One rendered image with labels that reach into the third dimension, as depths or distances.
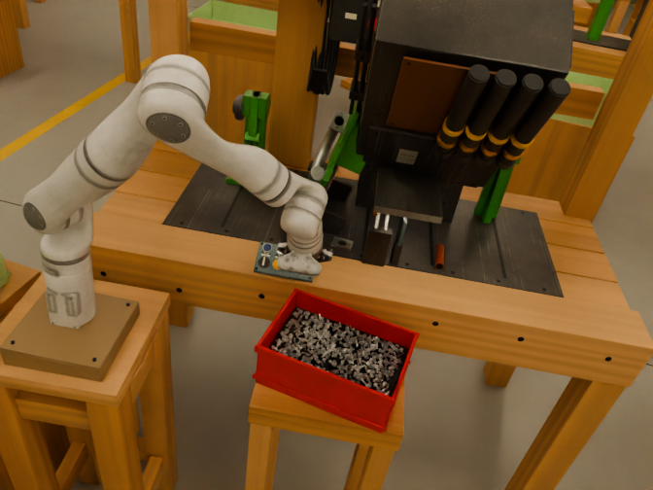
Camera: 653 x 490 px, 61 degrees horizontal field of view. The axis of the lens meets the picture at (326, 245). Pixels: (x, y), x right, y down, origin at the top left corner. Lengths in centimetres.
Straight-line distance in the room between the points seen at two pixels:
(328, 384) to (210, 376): 119
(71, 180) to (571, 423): 143
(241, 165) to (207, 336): 169
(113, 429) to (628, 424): 208
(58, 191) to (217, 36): 99
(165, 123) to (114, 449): 84
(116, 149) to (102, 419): 63
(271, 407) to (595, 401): 90
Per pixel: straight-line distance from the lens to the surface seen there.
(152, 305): 141
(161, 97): 78
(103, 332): 130
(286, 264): 113
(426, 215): 132
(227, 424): 221
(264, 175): 90
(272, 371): 125
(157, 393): 162
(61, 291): 126
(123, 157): 94
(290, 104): 182
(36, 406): 141
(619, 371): 165
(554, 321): 153
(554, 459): 193
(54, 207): 109
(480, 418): 244
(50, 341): 130
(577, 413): 176
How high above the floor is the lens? 182
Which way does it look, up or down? 37 degrees down
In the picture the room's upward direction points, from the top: 9 degrees clockwise
